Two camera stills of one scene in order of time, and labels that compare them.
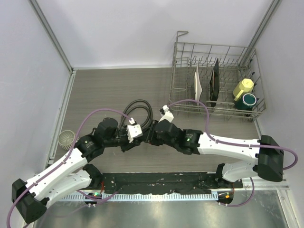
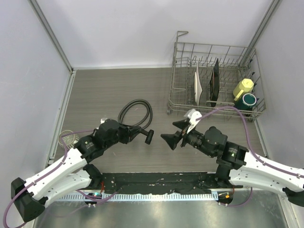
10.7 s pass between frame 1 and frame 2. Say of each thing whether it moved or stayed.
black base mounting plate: stayed
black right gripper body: moved
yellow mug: stayed
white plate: stayed
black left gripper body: moved
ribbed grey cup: stayed
